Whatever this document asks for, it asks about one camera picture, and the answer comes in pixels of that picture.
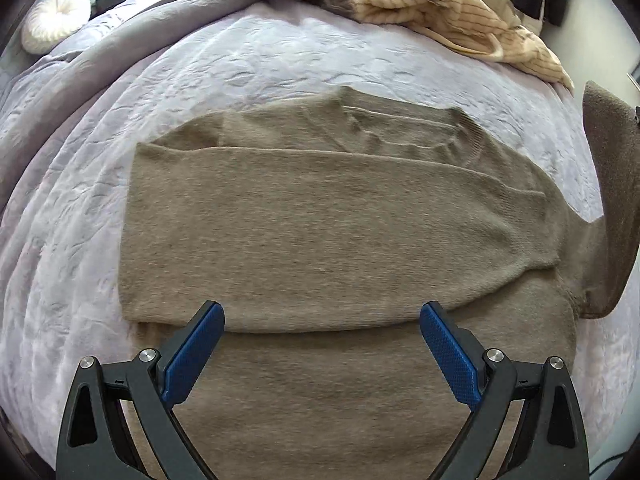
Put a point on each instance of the cream striped garment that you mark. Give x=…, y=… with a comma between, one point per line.
x=475, y=15

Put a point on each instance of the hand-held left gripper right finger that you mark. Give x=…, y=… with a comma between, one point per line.
x=450, y=347

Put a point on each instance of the black cloth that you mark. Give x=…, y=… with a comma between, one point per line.
x=107, y=4

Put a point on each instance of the brown knit sweater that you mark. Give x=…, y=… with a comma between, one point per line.
x=325, y=240

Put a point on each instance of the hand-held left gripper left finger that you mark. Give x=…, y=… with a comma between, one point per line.
x=196, y=347

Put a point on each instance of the embossed lavender bedspread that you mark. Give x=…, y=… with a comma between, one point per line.
x=280, y=50

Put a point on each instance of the white round pillow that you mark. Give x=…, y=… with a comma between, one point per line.
x=54, y=20

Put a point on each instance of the grey blanket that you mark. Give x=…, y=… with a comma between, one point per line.
x=75, y=75

